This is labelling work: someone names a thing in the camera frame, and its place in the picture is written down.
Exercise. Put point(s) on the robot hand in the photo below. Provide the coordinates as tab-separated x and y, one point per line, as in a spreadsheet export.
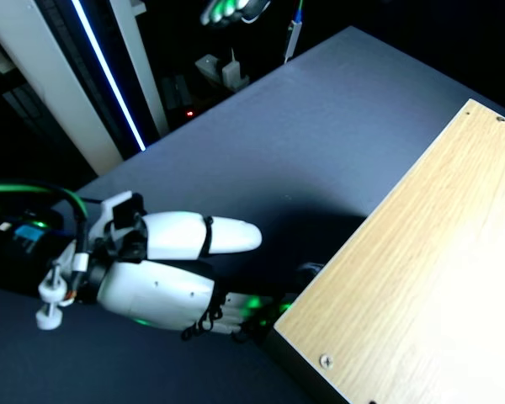
160	294
231	10

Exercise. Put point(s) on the wooden box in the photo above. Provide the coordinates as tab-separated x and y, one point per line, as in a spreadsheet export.
425	273

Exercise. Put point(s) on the grey-white block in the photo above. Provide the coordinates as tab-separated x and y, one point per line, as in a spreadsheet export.
208	65

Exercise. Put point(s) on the white power adapter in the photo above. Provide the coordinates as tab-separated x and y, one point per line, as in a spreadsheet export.
233	71

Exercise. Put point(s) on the black device with red light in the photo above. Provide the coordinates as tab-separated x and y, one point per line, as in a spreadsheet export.
179	97

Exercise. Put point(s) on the blue-white light strip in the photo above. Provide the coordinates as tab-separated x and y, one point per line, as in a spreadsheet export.
105	63

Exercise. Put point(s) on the grey table cloth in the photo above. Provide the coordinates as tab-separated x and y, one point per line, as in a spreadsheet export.
320	126

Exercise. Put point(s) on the white frame column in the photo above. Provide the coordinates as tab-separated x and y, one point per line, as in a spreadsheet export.
33	63

